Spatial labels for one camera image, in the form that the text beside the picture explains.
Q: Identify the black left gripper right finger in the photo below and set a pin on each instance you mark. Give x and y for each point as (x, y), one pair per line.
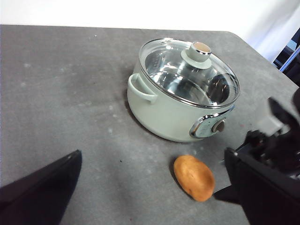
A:
(269, 197)

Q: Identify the dark blue background equipment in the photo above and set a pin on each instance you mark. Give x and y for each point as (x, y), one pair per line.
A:
(289, 65)

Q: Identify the green electric cooking pot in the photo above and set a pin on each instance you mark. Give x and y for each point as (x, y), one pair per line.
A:
(152, 117)

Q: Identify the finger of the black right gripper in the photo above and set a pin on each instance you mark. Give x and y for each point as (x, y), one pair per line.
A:
(226, 195)
(282, 113)

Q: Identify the glass lid with green knob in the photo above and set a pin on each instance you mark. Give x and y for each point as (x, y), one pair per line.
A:
(185, 77)

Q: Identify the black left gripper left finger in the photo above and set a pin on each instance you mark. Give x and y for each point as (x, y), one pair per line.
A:
(35, 199)

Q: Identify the brown potato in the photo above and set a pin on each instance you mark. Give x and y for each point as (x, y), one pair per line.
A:
(194, 178)

